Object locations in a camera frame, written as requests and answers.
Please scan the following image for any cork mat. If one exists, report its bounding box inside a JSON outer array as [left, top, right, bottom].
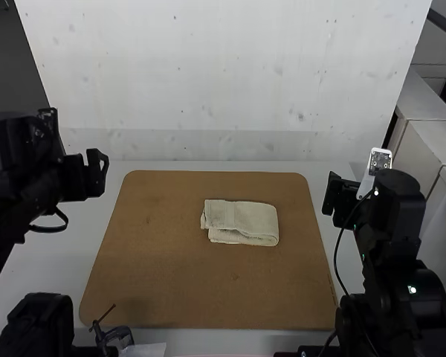
[[78, 170, 339, 332]]

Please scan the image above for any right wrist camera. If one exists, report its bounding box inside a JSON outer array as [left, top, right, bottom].
[[357, 147, 395, 202]]

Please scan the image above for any black clamp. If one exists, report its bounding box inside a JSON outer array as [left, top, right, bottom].
[[90, 303, 135, 357]]

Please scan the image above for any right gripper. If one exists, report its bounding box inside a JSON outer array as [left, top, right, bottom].
[[321, 170, 362, 228]]

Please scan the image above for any pale towel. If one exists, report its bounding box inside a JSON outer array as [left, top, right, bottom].
[[199, 199, 281, 248]]

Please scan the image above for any white cabinet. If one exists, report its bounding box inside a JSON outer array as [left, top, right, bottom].
[[380, 66, 446, 209]]

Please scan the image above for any black cable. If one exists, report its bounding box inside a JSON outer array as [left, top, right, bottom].
[[333, 190, 379, 298], [28, 207, 69, 234]]

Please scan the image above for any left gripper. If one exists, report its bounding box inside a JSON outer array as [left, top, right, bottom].
[[57, 147, 111, 204]]

